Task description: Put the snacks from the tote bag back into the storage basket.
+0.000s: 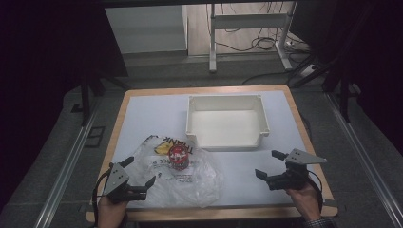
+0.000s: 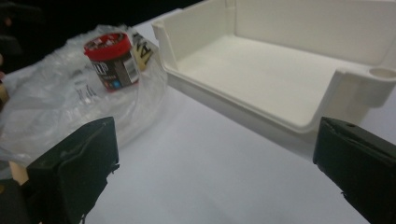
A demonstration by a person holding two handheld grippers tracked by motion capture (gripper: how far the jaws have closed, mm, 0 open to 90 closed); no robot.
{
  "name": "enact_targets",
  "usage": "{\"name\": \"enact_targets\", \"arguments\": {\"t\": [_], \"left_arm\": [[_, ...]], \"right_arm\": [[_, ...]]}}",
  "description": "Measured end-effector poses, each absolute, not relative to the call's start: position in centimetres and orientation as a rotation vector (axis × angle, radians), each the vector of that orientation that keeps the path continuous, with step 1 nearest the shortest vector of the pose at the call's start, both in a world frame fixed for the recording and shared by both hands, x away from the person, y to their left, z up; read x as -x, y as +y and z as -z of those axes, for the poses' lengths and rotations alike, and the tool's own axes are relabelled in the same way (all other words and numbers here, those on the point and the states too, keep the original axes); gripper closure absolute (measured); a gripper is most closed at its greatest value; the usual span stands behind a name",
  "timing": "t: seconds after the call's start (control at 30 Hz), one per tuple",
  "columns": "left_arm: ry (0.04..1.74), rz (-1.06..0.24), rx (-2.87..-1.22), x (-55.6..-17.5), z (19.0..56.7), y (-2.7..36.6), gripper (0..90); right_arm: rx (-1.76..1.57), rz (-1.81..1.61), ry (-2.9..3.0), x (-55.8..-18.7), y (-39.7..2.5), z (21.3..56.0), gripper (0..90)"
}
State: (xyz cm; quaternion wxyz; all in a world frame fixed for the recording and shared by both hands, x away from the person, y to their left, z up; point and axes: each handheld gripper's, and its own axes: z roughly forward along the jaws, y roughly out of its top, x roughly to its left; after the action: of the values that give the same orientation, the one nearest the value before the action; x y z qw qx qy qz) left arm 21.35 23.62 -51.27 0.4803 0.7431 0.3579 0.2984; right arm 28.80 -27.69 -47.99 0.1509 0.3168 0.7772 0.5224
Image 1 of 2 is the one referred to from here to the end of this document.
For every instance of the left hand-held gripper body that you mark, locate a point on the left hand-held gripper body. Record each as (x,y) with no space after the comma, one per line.
(115,180)

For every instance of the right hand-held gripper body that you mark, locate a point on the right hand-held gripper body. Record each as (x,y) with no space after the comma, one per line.
(293,175)

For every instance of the red can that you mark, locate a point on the red can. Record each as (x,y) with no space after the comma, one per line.
(178,156)

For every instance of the clear plastic bag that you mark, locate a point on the clear plastic bag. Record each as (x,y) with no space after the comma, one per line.
(196,183)

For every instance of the white plastic bin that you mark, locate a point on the white plastic bin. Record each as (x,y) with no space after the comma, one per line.
(228,126)

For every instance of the person's right hand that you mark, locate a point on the person's right hand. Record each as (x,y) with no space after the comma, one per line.
(304,198)

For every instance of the person's left hand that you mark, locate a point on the person's left hand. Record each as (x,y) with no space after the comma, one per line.
(109,212)

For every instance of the black floor plate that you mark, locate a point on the black floor plate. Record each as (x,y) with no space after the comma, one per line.
(95,136)

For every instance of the white table mat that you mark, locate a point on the white table mat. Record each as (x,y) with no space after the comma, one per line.
(152,114)

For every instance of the wooden table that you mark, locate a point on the wooden table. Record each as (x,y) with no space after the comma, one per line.
(209,214)

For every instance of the dark metal stand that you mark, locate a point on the dark metal stand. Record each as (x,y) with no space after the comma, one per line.
(85,101)
(343,98)

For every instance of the white power strip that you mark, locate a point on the white power strip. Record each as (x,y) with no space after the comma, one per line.
(306,70)

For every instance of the aluminium floor rail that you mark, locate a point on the aluminium floor rail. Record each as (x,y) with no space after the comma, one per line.
(364,158)
(63,177)

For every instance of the white desk frame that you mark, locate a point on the white desk frame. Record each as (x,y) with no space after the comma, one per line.
(250,21)

